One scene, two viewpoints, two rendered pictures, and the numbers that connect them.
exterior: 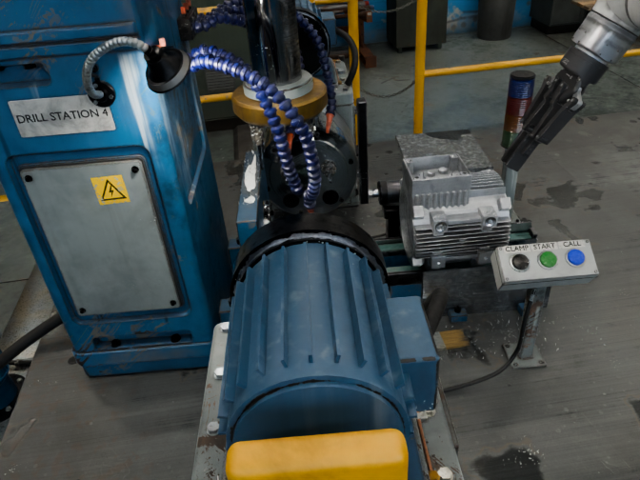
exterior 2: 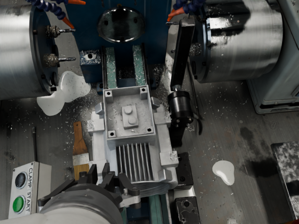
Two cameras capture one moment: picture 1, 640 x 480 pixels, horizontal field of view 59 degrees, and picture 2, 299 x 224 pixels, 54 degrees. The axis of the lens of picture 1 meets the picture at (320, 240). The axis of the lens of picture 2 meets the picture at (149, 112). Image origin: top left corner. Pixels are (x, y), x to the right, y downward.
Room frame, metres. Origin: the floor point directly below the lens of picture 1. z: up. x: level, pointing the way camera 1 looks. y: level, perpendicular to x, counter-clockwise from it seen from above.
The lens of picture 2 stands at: (1.03, -0.54, 1.70)
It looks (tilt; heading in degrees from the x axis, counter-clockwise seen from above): 63 degrees down; 82
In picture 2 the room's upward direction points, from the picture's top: 2 degrees clockwise
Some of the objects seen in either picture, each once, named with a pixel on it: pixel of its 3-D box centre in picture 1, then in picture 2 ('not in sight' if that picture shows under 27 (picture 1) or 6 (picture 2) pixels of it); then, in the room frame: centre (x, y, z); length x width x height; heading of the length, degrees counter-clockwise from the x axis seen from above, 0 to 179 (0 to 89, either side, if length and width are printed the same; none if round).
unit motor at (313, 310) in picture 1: (354, 434); not in sight; (0.39, -0.02, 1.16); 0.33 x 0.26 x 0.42; 0
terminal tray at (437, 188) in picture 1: (435, 182); (129, 118); (1.03, -0.25, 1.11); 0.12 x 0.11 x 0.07; 92
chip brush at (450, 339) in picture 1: (421, 344); (80, 150); (0.87, -0.20, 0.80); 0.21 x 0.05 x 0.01; 96
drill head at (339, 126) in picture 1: (307, 152); (237, 37); (1.36, 0.01, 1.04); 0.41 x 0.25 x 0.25; 0
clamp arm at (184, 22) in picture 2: (363, 153); (180, 60); (1.16, -0.12, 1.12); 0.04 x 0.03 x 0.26; 90
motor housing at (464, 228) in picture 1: (450, 217); (132, 150); (1.03, -0.29, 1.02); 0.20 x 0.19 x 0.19; 92
